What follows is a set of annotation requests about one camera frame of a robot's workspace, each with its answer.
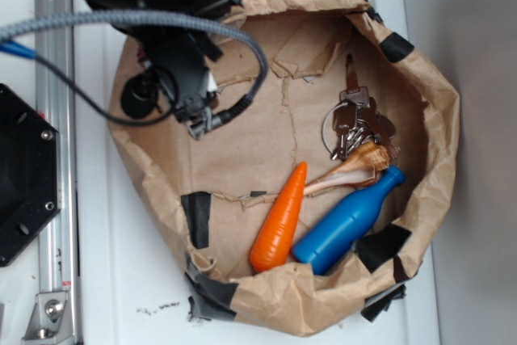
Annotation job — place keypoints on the blue plastic bottle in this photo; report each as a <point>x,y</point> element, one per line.
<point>350,219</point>

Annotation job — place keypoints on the aluminium extrusion rail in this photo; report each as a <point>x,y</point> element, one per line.
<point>58,241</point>

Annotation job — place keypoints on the brown white conch seashell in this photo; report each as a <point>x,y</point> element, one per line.
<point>359,170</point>

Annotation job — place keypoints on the brown paper bag bin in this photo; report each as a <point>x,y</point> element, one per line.
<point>210,197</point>

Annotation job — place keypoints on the silver key bunch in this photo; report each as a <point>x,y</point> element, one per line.
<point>355,120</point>

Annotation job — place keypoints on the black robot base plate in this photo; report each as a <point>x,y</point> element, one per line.
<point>29,182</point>

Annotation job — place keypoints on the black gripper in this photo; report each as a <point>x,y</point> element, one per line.
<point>175,66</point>

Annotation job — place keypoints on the metal corner bracket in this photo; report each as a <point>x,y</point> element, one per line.
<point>51,321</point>

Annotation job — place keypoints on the orange plastic carrot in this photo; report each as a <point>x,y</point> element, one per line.
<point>273,243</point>

